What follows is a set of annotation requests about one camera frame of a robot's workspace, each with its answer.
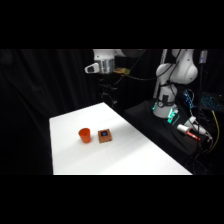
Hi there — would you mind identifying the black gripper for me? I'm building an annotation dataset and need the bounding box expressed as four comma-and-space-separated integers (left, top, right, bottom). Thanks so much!
98, 81, 119, 108

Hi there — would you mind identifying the brown block with blue mark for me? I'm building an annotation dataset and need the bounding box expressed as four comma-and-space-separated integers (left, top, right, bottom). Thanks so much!
97, 129, 113, 145

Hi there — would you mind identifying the orange plastic cup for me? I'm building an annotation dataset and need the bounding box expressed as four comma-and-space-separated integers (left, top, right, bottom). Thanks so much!
78, 127, 92, 144

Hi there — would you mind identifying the black robot stand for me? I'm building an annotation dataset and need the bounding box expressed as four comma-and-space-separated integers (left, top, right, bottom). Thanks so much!
123, 98, 214, 166

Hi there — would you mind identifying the black curtain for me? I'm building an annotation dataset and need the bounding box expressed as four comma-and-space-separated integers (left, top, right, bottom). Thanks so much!
0, 49, 161, 176

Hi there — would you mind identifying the white cylinder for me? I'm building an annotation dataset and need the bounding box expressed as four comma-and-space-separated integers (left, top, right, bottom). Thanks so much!
176, 123, 192, 134

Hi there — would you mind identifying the white plug adapter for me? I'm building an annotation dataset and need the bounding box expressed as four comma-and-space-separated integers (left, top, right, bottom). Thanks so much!
188, 115, 199, 126

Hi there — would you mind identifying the red marker pen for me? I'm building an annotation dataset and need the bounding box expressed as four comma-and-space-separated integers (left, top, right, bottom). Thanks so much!
185, 130, 202, 142

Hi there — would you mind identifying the grey vertical pole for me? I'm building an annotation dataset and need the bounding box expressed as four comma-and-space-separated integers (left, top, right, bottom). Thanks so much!
198, 49, 209, 116

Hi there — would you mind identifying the blue lit keyboard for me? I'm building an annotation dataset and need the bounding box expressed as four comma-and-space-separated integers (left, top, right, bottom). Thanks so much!
200, 92, 223, 111

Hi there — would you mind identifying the yellow tag on cable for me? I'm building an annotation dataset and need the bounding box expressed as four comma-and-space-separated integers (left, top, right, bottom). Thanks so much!
114, 67, 131, 76

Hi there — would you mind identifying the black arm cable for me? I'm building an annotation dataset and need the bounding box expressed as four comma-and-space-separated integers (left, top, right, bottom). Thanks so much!
113, 49, 183, 87

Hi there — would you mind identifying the green lit base plate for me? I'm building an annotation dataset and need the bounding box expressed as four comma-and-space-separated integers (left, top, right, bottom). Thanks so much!
151, 103, 181, 126

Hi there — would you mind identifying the blue cable bundle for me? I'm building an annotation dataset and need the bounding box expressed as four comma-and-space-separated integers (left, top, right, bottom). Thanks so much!
182, 89, 196, 109

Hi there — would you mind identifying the yellow cable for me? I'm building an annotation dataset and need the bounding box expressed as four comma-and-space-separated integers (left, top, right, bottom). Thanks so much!
207, 109, 221, 154

